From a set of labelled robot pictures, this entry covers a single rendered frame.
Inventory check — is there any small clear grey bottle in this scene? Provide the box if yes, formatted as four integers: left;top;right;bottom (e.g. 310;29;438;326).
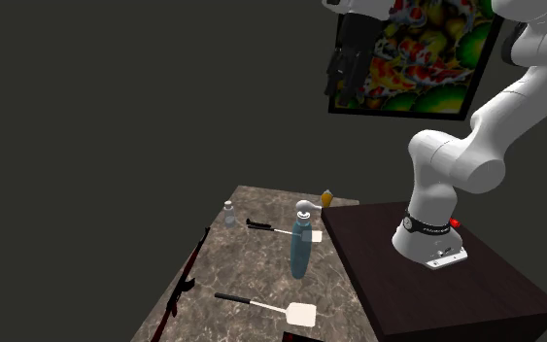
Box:
222;200;238;230

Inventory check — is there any blue soap dispenser bottle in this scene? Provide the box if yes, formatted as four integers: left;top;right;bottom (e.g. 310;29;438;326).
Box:
290;199;323;281

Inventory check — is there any dark brown robot stand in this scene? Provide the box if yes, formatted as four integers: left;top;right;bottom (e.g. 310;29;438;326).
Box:
321;201;547;342

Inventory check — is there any dark red and black toy rifle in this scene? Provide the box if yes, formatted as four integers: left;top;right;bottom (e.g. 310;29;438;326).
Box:
149;226;212;342

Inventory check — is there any dark red flat thing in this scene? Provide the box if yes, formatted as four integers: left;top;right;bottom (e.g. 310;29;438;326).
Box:
282;331;325;342

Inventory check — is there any framed colourful fish wall picture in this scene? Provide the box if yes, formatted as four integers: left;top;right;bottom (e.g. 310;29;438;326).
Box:
327;0;506;121

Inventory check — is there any white spatula with black handle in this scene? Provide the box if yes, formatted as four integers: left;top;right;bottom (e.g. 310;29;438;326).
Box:
213;291;319;328
246;223;325;244

